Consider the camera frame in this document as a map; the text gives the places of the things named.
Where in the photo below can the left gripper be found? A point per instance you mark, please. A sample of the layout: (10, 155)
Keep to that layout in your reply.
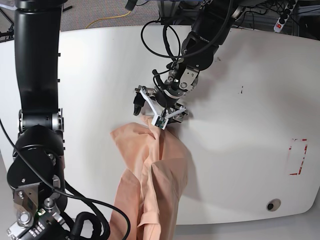
(169, 86)

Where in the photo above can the peach T-shirt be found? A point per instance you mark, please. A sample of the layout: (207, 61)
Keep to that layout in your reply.
(156, 175)

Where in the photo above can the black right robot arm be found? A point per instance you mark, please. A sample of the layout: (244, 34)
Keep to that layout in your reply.
(36, 176)

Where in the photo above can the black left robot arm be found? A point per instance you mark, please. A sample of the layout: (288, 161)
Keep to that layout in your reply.
(196, 53)

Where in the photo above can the white power strip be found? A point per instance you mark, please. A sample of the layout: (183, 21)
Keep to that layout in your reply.
(284, 16)

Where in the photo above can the red tape marking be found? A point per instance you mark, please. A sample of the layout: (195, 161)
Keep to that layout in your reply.
(296, 156)

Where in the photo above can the right table grommet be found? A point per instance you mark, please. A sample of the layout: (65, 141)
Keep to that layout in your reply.
(273, 205)

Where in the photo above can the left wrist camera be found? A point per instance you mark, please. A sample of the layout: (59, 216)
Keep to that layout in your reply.
(159, 122)

